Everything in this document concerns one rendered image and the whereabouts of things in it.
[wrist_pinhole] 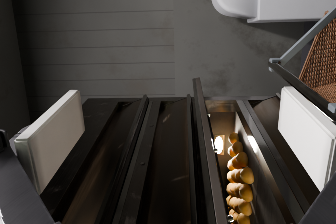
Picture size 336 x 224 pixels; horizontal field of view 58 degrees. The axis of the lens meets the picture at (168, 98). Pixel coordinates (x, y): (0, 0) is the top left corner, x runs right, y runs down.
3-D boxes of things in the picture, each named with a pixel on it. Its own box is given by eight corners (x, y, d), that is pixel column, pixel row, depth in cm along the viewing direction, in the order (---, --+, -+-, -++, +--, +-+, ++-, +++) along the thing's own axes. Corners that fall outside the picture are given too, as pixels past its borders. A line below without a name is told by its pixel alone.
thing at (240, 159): (247, 277, 153) (236, 277, 154) (233, 212, 199) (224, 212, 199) (255, 173, 133) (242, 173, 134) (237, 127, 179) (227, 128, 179)
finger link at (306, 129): (333, 138, 12) (352, 138, 12) (281, 86, 19) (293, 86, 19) (323, 198, 13) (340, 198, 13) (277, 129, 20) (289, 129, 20)
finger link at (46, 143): (40, 197, 14) (25, 197, 14) (86, 131, 21) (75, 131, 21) (28, 140, 13) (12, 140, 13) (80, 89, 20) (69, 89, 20)
